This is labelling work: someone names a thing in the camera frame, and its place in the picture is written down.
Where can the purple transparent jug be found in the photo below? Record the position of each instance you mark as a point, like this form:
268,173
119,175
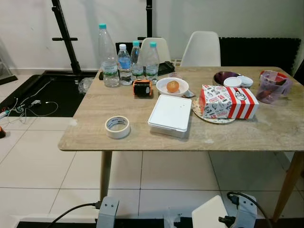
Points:
270,89

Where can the red white KFC box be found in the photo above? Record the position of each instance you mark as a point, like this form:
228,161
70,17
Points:
228,102

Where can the round woven placemat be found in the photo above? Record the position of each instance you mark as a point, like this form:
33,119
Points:
213,120

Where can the orange fruit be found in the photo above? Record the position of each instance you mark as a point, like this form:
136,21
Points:
173,86

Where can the tall clear water bottle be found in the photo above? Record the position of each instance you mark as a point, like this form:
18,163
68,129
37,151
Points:
109,57

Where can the white round container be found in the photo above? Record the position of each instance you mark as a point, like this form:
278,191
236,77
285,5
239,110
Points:
248,81

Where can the small blue label water bottle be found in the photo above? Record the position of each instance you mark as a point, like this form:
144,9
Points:
124,64

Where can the clear crumpled plastic bag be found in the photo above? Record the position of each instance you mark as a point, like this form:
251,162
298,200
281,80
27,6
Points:
85,85

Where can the black rack floor mat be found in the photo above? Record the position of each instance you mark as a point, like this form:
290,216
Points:
61,95

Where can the white plastic chair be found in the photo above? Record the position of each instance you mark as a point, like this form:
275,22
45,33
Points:
202,50
162,50

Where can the light wooden dining table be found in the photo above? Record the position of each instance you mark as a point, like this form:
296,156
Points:
266,128

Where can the masking tape roll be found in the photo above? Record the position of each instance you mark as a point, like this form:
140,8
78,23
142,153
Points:
117,134

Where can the white round lid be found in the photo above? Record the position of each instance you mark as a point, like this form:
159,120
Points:
232,82

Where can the black slanted rack post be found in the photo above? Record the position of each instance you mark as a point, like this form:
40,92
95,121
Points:
64,33

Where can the black and orange device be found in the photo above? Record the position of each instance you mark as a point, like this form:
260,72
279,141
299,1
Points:
141,89

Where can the green label water bottle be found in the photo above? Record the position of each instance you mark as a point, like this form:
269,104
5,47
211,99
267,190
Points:
152,61
136,61

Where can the small foil wrapper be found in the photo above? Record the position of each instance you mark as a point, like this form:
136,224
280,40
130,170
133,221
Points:
188,93

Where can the black upright rack post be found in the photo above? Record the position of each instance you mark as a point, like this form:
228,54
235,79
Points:
149,19

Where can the white bowl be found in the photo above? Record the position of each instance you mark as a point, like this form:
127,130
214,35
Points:
162,89

